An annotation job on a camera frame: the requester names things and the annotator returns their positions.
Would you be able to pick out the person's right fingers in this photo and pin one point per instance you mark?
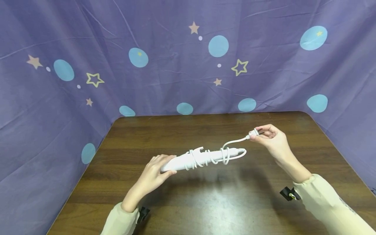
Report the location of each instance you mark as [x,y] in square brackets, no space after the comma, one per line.
[270,133]

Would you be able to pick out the person's right thumb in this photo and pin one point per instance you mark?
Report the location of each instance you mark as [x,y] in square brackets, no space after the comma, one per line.
[256,139]

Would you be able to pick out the person's right forearm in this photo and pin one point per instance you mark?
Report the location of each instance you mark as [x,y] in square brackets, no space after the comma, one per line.
[317,195]

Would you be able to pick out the person's left thumb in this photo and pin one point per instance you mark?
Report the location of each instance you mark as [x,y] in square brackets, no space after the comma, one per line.
[169,174]

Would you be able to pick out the person's right hand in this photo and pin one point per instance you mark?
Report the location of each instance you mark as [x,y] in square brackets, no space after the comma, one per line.
[276,143]

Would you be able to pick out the white hair styling wand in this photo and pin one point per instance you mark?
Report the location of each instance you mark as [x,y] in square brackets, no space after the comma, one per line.
[202,158]

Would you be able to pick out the black wrist band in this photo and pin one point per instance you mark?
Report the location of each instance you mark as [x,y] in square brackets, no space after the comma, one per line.
[143,213]
[289,193]

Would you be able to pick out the person's left hand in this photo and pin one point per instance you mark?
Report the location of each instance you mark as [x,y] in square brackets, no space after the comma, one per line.
[152,178]

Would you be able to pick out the person's left forearm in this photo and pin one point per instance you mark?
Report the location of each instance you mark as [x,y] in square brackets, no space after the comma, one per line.
[129,212]

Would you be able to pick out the person's left fingers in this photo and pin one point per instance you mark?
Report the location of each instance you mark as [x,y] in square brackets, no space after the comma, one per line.
[164,158]

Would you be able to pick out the person's right index finger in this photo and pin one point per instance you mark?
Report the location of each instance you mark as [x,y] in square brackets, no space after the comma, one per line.
[267,126]

